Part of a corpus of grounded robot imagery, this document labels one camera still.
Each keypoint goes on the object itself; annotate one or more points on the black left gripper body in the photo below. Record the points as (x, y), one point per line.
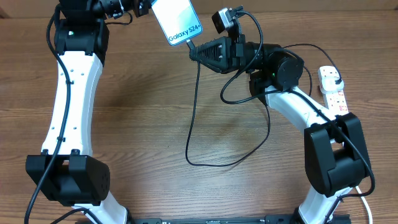
(117, 8)

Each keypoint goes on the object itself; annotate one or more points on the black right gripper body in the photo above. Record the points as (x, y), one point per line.
(240, 59)

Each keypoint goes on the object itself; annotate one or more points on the blue smartphone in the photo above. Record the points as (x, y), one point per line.
(177, 19)

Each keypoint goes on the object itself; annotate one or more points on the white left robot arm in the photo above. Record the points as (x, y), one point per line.
(65, 170)

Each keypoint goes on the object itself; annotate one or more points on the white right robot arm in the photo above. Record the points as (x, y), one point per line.
(336, 155)

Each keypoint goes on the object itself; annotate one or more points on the white charger adapter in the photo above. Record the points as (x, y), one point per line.
(328, 85)

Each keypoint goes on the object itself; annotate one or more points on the white power strip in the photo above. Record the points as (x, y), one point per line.
(335, 101)

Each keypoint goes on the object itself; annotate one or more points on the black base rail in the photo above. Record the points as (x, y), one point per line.
(217, 221)

